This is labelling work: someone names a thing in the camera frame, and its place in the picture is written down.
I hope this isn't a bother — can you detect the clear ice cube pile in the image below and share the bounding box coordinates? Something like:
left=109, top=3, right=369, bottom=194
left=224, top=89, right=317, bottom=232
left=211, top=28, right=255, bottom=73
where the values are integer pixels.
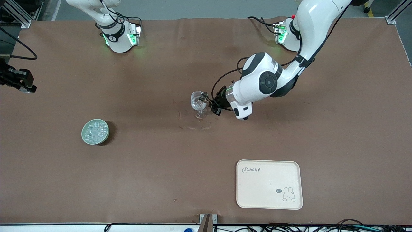
left=86, top=121, right=108, bottom=143

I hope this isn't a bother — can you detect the clear stemmed wine glass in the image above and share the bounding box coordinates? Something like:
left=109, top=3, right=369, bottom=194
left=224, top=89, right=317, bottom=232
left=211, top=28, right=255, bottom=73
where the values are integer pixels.
left=190, top=91, right=208, bottom=120

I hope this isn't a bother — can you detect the green round bowl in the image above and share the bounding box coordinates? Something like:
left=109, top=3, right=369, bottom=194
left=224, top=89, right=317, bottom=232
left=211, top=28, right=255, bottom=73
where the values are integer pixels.
left=81, top=119, right=110, bottom=146

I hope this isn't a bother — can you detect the brown table cover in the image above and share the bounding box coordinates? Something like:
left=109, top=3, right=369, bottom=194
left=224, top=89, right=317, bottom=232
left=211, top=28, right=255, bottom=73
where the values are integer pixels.
left=0, top=16, right=412, bottom=225

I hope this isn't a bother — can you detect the cream rabbit print tray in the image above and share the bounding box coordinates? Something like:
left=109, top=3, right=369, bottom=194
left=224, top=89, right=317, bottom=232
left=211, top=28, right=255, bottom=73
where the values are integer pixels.
left=236, top=159, right=304, bottom=210

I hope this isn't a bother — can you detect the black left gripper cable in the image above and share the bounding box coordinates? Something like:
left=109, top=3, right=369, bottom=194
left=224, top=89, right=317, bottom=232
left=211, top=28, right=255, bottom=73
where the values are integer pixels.
left=212, top=0, right=351, bottom=111

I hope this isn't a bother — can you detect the aluminium frame profile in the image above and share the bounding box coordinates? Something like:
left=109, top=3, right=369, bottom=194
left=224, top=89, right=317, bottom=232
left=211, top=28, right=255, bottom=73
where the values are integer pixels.
left=0, top=0, right=44, bottom=29
left=386, top=0, right=412, bottom=25

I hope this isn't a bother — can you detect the black left base cable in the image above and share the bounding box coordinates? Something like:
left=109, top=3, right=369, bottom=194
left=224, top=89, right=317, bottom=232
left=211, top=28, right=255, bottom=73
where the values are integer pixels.
left=247, top=16, right=279, bottom=34

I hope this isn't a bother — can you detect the black base cable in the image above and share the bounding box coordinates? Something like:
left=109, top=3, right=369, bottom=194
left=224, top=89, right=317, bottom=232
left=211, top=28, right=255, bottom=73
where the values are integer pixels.
left=247, top=16, right=279, bottom=34
left=97, top=0, right=143, bottom=36

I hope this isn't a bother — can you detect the black right base cable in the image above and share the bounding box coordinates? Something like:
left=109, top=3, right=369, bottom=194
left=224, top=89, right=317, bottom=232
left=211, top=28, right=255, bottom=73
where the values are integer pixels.
left=97, top=0, right=143, bottom=36

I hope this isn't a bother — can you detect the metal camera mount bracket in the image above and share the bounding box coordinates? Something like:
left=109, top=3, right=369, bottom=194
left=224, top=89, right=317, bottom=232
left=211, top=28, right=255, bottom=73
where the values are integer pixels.
left=199, top=214, right=218, bottom=232

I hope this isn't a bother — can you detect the black cable tangle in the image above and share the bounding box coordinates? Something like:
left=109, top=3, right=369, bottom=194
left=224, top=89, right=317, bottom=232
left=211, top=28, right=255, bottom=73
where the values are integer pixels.
left=212, top=219, right=412, bottom=232

